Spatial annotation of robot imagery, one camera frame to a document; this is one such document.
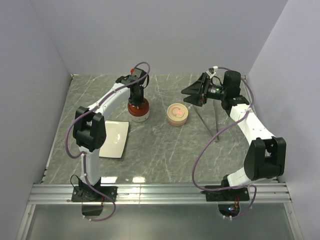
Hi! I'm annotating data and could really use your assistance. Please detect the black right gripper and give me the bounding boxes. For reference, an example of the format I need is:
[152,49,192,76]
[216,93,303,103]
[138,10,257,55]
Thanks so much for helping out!
[181,72,228,107]

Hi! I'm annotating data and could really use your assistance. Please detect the red round lid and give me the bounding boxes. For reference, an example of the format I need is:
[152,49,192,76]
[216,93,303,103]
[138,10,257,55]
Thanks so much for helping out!
[127,97,150,116]

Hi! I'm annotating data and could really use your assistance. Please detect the beige round lid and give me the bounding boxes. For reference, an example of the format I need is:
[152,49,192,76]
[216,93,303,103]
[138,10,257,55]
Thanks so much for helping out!
[166,103,189,120]

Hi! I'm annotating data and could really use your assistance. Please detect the metal lunch tin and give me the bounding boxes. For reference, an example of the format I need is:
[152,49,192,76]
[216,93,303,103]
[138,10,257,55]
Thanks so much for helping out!
[129,111,150,123]

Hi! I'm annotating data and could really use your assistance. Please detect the pink lunch bowl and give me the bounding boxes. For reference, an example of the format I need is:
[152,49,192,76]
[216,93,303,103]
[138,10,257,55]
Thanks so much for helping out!
[167,118,187,127]

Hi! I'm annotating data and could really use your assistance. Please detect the metal serving tongs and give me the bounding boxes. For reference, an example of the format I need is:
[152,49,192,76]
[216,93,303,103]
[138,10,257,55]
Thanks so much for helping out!
[192,100,219,138]

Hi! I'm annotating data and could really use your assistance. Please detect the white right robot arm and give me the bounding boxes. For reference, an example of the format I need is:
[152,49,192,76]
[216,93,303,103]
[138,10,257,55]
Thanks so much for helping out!
[181,67,287,200]

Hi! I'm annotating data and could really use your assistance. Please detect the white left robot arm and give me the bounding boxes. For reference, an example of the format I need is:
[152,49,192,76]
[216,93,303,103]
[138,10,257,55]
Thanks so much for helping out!
[72,68,150,201]

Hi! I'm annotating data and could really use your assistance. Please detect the white square plate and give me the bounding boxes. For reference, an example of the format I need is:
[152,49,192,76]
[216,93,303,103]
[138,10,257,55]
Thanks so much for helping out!
[99,120,130,159]

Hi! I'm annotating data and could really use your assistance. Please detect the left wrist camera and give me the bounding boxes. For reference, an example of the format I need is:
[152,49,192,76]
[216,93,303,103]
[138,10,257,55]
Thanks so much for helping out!
[130,67,146,80]

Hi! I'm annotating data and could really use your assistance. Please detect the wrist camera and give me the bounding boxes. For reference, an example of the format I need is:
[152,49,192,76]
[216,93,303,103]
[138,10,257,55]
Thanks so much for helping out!
[130,67,146,80]
[205,66,219,79]

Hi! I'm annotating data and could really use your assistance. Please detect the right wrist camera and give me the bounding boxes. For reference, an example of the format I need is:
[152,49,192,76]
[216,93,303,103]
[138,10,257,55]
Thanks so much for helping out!
[205,66,219,79]

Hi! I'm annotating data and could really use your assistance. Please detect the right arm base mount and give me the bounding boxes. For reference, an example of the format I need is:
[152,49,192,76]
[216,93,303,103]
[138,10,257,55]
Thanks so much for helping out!
[204,184,251,218]

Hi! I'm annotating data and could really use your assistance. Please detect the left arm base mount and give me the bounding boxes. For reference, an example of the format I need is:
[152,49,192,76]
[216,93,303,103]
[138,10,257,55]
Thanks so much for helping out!
[70,174,118,217]

